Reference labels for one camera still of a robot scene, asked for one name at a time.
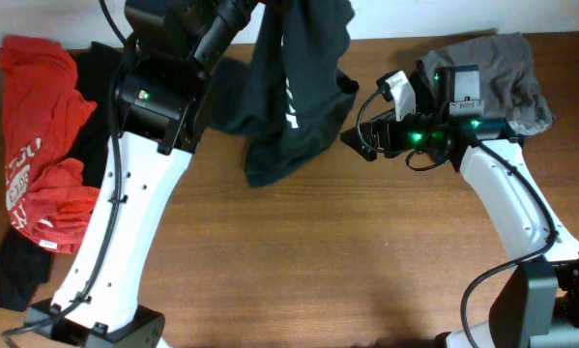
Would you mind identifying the black t-shirt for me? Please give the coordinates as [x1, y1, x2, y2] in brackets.
[0, 42, 122, 312]

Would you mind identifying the folded grey t-shirt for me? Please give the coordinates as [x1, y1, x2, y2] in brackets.
[419, 33, 555, 136]

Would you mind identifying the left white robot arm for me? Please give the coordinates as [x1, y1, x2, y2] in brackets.
[22, 0, 254, 347]

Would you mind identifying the folded navy blue t-shirt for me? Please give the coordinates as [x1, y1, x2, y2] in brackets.
[406, 71, 526, 146]

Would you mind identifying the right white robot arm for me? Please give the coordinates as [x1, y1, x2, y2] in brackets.
[340, 65, 579, 347]

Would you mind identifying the red printed t-shirt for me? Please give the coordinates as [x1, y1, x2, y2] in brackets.
[0, 36, 99, 253]

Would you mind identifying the dark green Nike t-shirt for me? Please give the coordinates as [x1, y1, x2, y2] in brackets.
[206, 0, 360, 188]

